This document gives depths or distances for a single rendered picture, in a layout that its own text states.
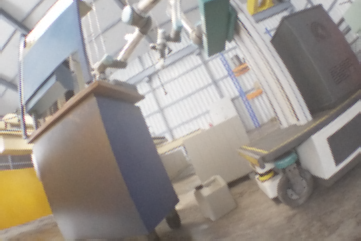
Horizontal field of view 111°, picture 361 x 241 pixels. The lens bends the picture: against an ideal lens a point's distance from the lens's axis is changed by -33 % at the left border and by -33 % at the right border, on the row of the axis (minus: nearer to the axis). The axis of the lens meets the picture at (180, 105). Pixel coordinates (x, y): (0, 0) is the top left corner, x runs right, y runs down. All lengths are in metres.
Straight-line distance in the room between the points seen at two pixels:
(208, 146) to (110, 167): 0.91
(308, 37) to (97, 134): 1.16
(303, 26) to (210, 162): 1.22
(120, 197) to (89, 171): 0.22
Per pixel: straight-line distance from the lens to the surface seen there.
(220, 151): 1.58
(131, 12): 1.14
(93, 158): 0.99
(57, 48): 1.35
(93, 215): 1.13
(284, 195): 0.88
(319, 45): 1.05
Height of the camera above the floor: 0.46
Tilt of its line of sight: 13 degrees up
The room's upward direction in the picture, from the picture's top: 24 degrees counter-clockwise
